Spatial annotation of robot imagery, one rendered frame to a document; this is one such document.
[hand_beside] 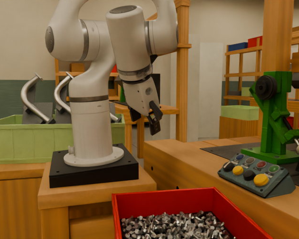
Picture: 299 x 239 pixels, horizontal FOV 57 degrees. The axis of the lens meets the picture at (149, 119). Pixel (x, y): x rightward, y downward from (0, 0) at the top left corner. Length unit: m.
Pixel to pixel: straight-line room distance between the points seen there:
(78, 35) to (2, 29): 6.78
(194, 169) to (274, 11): 0.89
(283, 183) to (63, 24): 0.65
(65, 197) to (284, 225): 0.51
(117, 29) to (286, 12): 0.97
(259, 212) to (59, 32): 0.65
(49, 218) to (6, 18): 6.98
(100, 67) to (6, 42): 6.71
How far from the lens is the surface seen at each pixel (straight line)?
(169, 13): 0.63
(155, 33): 0.63
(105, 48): 0.85
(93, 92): 0.82
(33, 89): 1.62
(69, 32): 0.80
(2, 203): 1.30
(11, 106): 7.47
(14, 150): 1.32
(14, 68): 7.45
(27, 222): 1.32
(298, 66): 1.43
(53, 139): 1.27
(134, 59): 0.65
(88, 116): 0.83
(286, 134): 0.91
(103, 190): 0.78
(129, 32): 0.62
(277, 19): 1.42
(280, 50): 1.41
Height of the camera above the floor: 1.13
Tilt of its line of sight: 7 degrees down
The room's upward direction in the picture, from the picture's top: straight up
